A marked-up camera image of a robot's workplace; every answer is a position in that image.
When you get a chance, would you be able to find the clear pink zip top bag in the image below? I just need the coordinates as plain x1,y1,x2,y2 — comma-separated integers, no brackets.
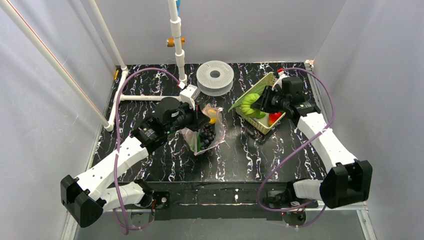
181,103,226,156

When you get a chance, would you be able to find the dark toy grape bunch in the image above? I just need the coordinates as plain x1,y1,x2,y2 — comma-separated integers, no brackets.
197,123,216,151

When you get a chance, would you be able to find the yellow toy lemon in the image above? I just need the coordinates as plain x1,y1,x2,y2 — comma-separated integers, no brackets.
208,117,218,125

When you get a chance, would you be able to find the green toy cabbage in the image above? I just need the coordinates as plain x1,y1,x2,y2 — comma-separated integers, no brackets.
240,93,267,120

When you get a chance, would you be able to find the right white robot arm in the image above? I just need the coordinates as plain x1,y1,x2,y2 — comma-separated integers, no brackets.
252,76,373,210

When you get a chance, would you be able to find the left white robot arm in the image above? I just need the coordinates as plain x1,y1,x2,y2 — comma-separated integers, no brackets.
60,97,210,228

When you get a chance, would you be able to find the green perforated plastic basket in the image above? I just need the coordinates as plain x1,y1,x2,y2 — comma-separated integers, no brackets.
234,72,286,135

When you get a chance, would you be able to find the green toy okra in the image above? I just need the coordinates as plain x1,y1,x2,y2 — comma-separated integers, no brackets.
228,82,270,111

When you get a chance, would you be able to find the grey filament spool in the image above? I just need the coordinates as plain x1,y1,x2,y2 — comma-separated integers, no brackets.
196,60,234,97

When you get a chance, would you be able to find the orange pipe clamp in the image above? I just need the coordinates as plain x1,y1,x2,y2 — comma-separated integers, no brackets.
166,37,185,48

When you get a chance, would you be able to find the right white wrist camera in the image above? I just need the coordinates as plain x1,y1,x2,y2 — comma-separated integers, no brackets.
272,74,289,92

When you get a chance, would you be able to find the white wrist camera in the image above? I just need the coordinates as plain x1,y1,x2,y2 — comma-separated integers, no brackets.
272,74,289,92
179,84,201,110

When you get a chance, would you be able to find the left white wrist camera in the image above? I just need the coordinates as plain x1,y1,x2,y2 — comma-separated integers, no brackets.
179,84,201,110

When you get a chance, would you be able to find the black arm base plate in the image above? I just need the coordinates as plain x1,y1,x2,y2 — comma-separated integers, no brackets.
139,180,307,221

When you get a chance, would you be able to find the white PVC pipe frame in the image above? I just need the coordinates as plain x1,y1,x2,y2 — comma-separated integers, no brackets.
0,0,190,133

